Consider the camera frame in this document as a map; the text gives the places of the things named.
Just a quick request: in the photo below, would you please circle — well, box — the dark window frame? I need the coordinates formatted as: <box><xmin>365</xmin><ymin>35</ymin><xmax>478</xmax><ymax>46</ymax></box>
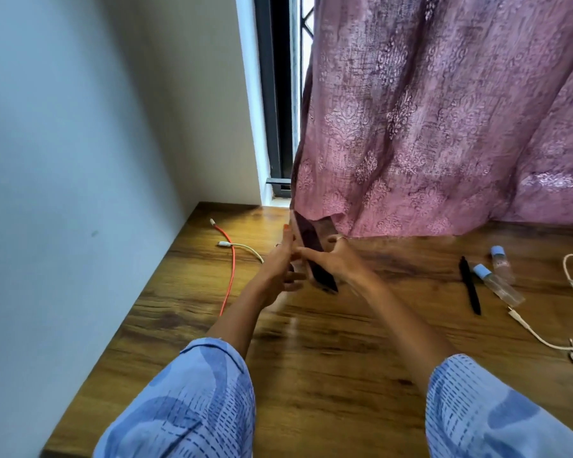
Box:
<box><xmin>253</xmin><ymin>0</ymin><xmax>315</xmax><ymax>198</ymax></box>

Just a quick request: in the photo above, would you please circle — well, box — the blue patterned right sleeve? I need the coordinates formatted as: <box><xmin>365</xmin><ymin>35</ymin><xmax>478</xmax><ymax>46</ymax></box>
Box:
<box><xmin>425</xmin><ymin>354</ymin><xmax>573</xmax><ymax>458</ymax></box>

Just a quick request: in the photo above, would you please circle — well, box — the black pen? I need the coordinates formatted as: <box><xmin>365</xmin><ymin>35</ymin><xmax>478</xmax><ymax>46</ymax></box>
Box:
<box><xmin>459</xmin><ymin>256</ymin><xmax>482</xmax><ymax>316</ymax></box>

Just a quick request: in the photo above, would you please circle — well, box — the person's left hand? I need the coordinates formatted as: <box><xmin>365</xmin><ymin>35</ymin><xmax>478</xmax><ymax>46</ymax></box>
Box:
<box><xmin>257</xmin><ymin>224</ymin><xmax>307</xmax><ymax>309</ymax></box>

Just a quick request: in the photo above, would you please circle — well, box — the person's left forearm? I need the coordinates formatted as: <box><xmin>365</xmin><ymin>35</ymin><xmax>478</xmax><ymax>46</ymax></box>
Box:
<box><xmin>205</xmin><ymin>276</ymin><xmax>279</xmax><ymax>360</ymax></box>

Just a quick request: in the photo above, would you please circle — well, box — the blue patterned sleeve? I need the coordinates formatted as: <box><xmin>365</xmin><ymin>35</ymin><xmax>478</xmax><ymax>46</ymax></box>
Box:
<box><xmin>93</xmin><ymin>337</ymin><xmax>257</xmax><ymax>458</ymax></box>
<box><xmin>425</xmin><ymin>354</ymin><xmax>573</xmax><ymax>458</ymax></box>

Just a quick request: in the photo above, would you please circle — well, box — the black smartphone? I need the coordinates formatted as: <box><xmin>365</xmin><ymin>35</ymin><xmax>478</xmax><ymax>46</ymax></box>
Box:
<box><xmin>290</xmin><ymin>210</ymin><xmax>340</xmax><ymax>295</ymax></box>

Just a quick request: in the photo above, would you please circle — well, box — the person's right hand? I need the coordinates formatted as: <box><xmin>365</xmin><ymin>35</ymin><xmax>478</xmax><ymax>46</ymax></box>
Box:
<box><xmin>294</xmin><ymin>235</ymin><xmax>374</xmax><ymax>289</ymax></box>

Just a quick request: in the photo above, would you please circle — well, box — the cream cable with plug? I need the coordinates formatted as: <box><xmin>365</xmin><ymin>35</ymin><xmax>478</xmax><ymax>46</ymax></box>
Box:
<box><xmin>507</xmin><ymin>253</ymin><xmax>573</xmax><ymax>352</ymax></box>

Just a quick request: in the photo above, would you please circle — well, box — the white charging cable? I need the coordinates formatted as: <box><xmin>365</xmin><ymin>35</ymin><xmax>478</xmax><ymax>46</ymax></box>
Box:
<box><xmin>217</xmin><ymin>240</ymin><xmax>265</xmax><ymax>264</ymax></box>

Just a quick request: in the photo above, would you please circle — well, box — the orange charging cable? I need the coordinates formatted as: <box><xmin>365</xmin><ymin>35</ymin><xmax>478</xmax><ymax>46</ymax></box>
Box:
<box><xmin>209</xmin><ymin>218</ymin><xmax>237</xmax><ymax>317</ymax></box>

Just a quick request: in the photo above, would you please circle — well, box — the pink patterned curtain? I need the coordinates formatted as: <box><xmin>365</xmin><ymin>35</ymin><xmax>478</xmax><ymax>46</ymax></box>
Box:
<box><xmin>290</xmin><ymin>0</ymin><xmax>573</xmax><ymax>238</ymax></box>

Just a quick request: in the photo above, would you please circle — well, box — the blue patterned left sleeve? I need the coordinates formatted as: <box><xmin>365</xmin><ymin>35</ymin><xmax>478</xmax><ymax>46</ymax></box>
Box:
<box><xmin>93</xmin><ymin>337</ymin><xmax>257</xmax><ymax>458</ymax></box>

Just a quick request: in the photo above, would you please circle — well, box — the person's right forearm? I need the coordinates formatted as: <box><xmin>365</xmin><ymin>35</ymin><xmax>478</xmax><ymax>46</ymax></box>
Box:
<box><xmin>349</xmin><ymin>273</ymin><xmax>460</xmax><ymax>396</ymax></box>

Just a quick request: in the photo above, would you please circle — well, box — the clear bottle with blue cap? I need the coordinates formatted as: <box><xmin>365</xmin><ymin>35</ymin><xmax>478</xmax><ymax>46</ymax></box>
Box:
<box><xmin>473</xmin><ymin>263</ymin><xmax>526</xmax><ymax>308</ymax></box>
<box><xmin>490</xmin><ymin>245</ymin><xmax>516</xmax><ymax>284</ymax></box>

